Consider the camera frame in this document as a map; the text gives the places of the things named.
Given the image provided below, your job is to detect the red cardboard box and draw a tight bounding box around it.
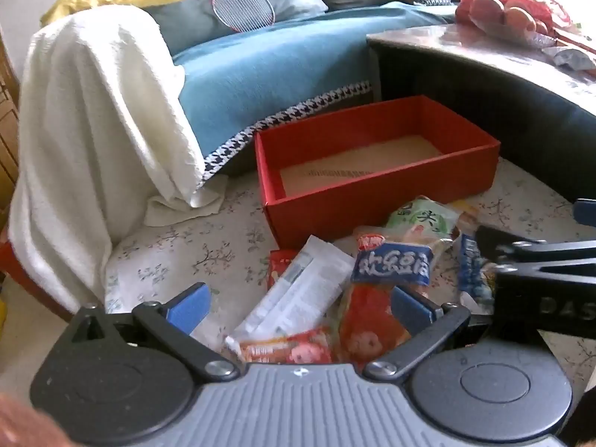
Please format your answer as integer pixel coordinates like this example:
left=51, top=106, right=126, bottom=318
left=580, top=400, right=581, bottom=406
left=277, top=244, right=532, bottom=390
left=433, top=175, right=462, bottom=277
left=254, top=94, right=501, bottom=248

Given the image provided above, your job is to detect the coffee table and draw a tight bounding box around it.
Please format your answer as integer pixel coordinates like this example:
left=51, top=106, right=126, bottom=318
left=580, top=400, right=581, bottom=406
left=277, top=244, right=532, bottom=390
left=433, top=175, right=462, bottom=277
left=365, top=21, right=596, bottom=204

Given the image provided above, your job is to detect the small red snack packet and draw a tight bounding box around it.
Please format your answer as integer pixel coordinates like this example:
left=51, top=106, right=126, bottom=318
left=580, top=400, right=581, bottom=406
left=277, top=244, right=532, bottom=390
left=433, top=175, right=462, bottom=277
left=267, top=248, right=299, bottom=290

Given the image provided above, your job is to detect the grey blue cushion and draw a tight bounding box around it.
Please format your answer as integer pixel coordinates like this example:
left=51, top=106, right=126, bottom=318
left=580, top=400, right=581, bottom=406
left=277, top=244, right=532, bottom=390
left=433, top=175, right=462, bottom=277
left=148, top=0, right=329, bottom=55

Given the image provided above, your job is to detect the green white snack packet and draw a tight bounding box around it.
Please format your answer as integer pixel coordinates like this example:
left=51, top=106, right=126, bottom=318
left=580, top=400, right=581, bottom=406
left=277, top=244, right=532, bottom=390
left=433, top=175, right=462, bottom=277
left=386, top=196, right=466, bottom=244

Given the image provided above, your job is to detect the red bag of apples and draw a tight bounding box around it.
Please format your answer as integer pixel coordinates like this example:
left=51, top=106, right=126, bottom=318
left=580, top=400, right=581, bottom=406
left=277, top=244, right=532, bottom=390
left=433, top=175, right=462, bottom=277
left=453, top=0, right=574, bottom=50

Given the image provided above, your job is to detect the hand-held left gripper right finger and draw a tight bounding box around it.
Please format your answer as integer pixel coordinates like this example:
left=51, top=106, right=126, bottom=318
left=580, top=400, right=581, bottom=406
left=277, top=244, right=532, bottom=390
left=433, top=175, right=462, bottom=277
left=363, top=285, right=495, bottom=380

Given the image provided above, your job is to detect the blue sofa cover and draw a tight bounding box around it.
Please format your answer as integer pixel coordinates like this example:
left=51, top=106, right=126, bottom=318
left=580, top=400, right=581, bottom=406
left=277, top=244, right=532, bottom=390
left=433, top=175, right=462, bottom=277
left=171, top=1, right=461, bottom=183

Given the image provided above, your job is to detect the blue white snack packet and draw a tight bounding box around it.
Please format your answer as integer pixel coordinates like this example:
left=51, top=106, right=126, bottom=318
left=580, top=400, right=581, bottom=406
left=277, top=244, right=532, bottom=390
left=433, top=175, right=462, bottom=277
left=456, top=232, right=497, bottom=311

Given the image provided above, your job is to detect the red seat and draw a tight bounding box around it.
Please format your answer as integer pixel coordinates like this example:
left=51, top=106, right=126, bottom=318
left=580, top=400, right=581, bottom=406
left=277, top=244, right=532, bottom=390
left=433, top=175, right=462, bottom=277
left=0, top=237, right=81, bottom=323

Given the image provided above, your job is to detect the white blanket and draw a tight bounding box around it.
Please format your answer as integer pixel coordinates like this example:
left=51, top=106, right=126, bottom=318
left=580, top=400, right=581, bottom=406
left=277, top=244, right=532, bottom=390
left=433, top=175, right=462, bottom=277
left=8, top=6, right=230, bottom=314

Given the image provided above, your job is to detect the wooden furniture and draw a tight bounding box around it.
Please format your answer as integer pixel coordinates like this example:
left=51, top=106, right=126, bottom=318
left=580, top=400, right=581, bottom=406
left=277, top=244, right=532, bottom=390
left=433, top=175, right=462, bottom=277
left=0, top=22, right=25, bottom=211

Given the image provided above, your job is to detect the blue label snack packet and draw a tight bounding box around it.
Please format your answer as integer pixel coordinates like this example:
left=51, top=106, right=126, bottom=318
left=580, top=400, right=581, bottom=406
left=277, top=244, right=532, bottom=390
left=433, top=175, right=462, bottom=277
left=337, top=226, right=436, bottom=368

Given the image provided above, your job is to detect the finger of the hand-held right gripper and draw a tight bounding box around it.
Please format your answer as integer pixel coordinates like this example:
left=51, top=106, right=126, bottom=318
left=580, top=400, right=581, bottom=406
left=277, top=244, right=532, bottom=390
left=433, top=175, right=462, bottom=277
left=572, top=198, right=596, bottom=230
left=475, top=225, right=596, bottom=286

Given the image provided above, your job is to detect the red cartoon snack packet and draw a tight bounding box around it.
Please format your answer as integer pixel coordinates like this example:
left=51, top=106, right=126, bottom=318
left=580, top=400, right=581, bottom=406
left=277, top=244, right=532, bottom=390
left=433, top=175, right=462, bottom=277
left=226, top=327, right=335, bottom=365

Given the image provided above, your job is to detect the long white snack packet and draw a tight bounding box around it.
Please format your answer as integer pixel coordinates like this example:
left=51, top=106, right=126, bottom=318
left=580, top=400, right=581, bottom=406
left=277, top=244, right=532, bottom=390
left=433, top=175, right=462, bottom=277
left=226, top=235, right=357, bottom=350

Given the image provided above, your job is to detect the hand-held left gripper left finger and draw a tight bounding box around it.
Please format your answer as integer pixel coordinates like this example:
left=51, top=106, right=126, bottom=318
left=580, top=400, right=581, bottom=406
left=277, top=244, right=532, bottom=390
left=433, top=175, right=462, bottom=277
left=69, top=282, right=243, bottom=381

